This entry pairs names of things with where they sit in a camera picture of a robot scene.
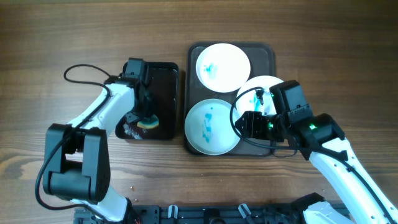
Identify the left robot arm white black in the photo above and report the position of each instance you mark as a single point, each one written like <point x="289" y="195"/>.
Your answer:
<point x="76" y="163"/>

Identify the black water basin tray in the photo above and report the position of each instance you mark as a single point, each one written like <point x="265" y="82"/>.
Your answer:
<point x="164" y="86"/>

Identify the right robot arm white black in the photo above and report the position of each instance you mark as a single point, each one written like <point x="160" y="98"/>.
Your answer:
<point x="322" y="142"/>

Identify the white plate top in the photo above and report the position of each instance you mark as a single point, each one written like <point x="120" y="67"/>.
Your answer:
<point x="223" y="67"/>

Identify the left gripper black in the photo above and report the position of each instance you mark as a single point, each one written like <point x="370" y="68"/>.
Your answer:
<point x="130" y="117"/>

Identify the green yellow sponge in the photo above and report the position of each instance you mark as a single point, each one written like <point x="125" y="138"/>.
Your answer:
<point x="148" y="123"/>

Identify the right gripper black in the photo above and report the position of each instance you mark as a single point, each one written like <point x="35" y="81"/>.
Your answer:
<point x="252" y="127"/>

